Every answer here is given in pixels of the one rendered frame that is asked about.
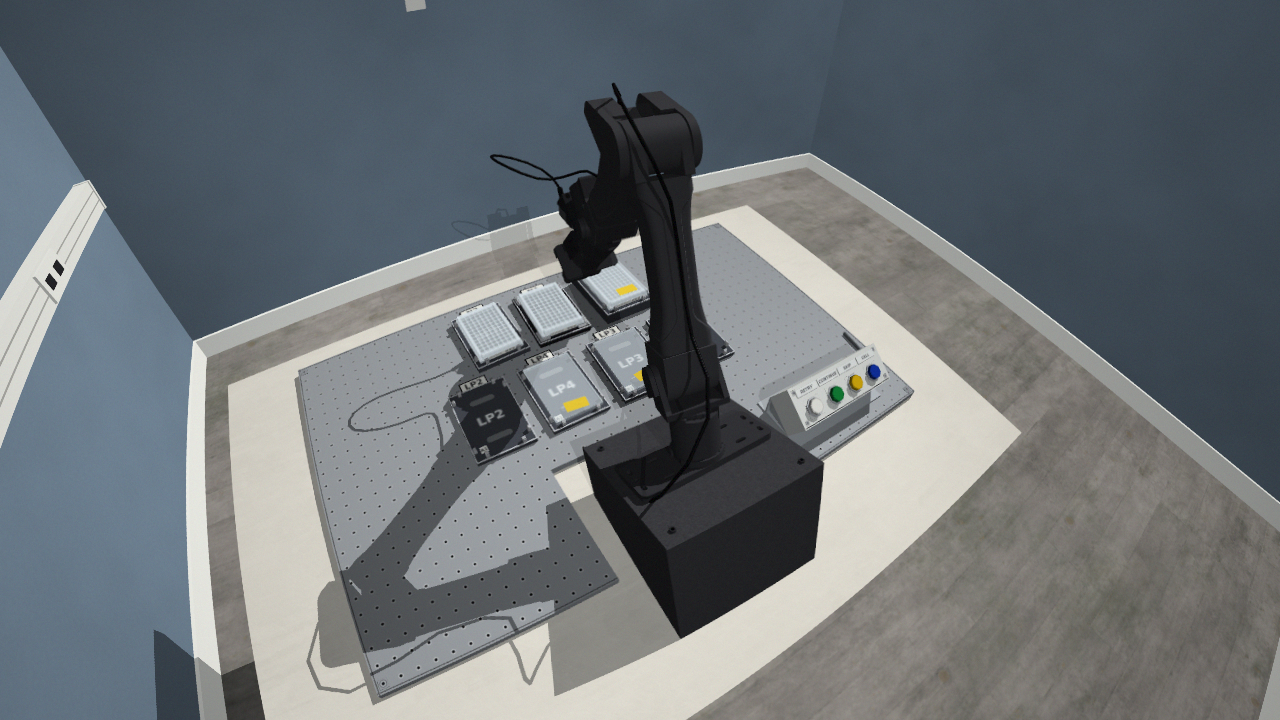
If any white button panel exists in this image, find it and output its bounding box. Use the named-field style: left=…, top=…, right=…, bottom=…
left=758, top=332, right=890, bottom=446

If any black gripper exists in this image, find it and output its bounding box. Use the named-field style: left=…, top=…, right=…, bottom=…
left=553, top=243, right=618, bottom=284

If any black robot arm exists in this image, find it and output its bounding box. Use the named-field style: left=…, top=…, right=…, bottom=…
left=557, top=91, right=771, bottom=503

